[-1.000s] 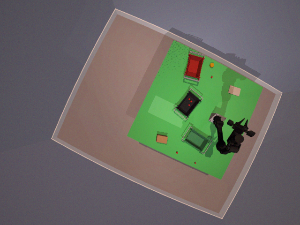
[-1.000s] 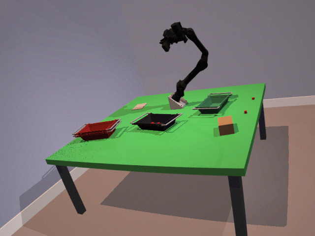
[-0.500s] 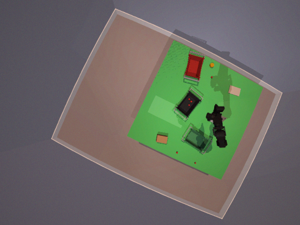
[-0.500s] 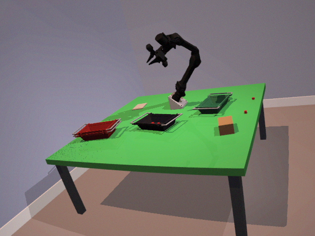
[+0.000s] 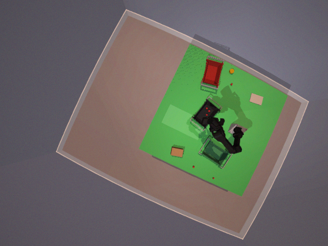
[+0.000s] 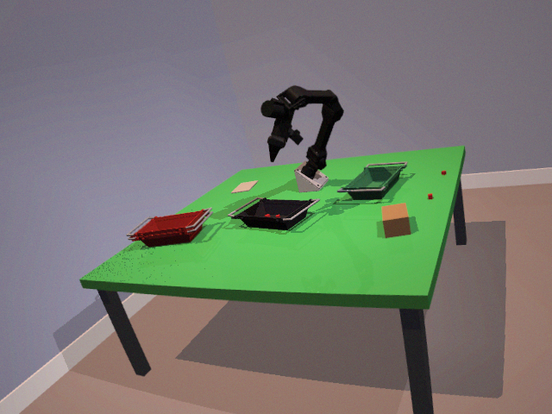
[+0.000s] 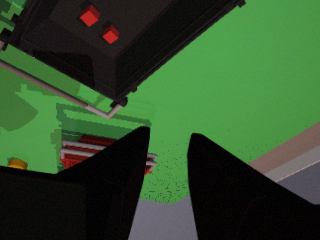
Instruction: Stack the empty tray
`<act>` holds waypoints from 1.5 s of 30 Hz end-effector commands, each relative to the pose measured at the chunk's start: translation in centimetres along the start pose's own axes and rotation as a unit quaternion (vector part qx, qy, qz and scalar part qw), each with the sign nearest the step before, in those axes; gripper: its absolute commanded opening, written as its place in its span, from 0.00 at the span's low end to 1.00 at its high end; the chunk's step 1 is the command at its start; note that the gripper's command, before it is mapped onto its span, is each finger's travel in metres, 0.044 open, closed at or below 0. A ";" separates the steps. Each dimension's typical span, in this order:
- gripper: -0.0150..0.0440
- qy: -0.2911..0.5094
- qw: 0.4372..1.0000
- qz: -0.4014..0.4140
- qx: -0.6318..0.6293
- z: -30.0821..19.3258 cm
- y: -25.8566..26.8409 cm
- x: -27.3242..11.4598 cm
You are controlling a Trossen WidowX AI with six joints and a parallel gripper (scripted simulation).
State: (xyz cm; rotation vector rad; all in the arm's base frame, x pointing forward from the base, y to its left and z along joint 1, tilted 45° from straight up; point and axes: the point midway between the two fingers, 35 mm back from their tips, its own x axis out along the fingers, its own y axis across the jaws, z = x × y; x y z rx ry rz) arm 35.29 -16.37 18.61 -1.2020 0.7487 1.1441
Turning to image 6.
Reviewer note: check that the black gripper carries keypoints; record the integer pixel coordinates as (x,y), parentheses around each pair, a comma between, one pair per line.
(277,139)

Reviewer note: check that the orange-brown cube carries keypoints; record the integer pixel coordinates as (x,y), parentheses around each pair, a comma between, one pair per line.
(395,220)

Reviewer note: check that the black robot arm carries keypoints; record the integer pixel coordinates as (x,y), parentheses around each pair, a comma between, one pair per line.
(298,97)

